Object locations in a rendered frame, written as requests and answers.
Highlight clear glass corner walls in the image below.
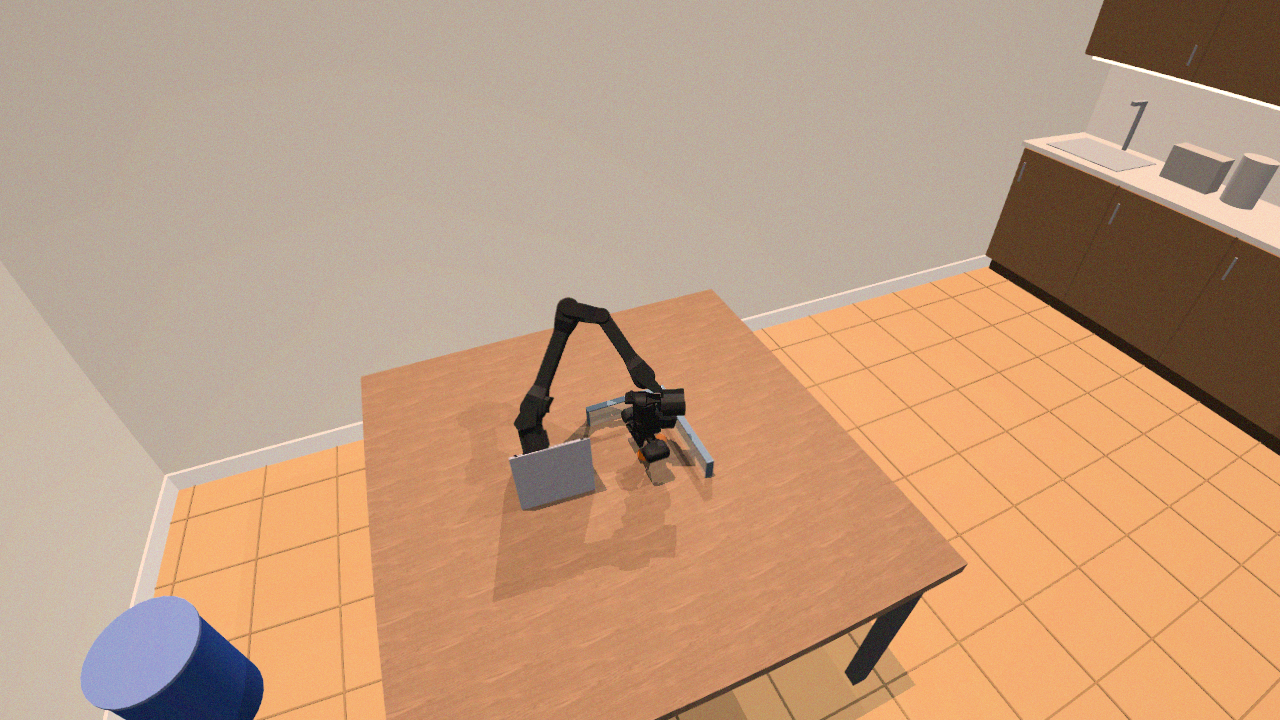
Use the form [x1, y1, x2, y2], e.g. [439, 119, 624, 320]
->
[589, 402, 707, 477]

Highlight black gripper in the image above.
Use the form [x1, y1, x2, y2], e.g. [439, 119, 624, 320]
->
[621, 406, 669, 464]

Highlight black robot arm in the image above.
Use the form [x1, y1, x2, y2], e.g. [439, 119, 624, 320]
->
[513, 297, 686, 454]

